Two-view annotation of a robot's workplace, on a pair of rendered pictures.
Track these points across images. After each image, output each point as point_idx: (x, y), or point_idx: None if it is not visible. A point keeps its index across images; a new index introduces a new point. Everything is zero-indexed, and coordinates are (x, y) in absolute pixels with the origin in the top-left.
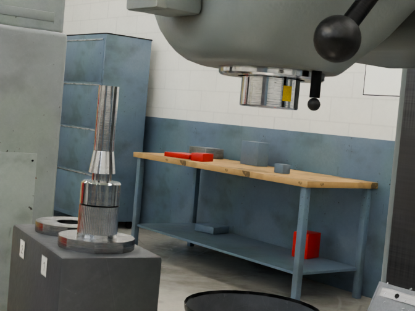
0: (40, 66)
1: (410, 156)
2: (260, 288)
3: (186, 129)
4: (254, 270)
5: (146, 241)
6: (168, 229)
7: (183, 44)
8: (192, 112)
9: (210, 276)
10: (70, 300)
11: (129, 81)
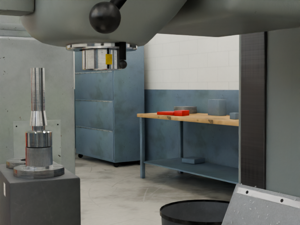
0: (57, 62)
1: (247, 96)
2: (227, 197)
3: (171, 95)
4: (223, 186)
5: (151, 172)
6: (164, 163)
7: (32, 33)
8: (174, 84)
9: (193, 192)
10: (18, 210)
11: (131, 67)
